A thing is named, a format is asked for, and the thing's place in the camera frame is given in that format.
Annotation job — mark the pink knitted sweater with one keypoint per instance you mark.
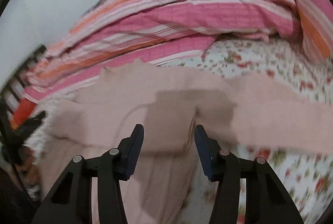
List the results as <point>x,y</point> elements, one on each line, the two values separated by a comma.
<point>252,110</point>

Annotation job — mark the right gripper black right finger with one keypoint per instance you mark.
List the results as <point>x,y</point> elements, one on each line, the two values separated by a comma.
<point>267,200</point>

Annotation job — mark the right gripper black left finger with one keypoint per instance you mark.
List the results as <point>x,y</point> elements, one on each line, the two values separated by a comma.
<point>69,200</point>

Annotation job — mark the pink orange striped quilt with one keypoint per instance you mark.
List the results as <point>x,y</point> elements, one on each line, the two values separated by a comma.
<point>161,30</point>

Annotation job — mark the person's left hand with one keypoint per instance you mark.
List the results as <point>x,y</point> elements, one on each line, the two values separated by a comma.
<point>29,171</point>

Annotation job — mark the floral bed sheet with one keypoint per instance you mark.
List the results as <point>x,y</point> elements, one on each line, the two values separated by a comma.
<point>307,176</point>

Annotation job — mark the dark wooden headboard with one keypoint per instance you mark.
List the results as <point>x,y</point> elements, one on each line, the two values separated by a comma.
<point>12,89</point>

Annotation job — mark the red pillow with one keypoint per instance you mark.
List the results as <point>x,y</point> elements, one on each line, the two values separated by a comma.
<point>24,110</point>

